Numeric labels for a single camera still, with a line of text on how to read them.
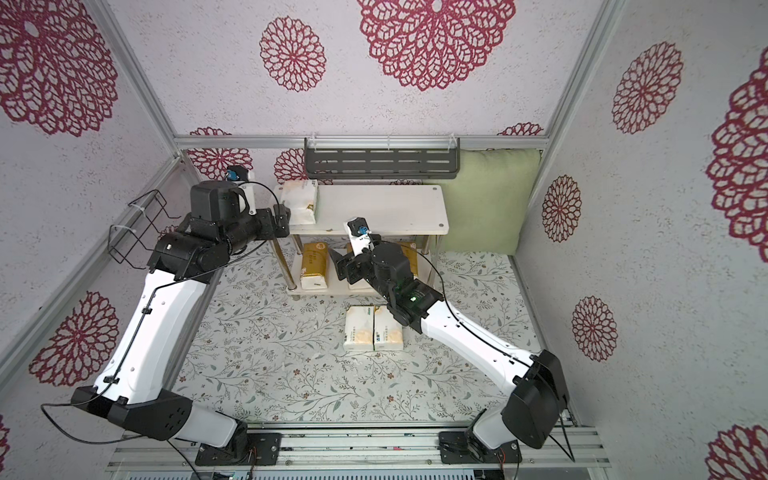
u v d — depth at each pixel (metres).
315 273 0.92
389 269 0.52
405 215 0.80
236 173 0.55
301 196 0.77
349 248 0.60
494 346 0.45
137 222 0.77
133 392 0.38
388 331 0.90
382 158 0.94
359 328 0.90
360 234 0.58
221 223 0.47
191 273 0.42
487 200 0.97
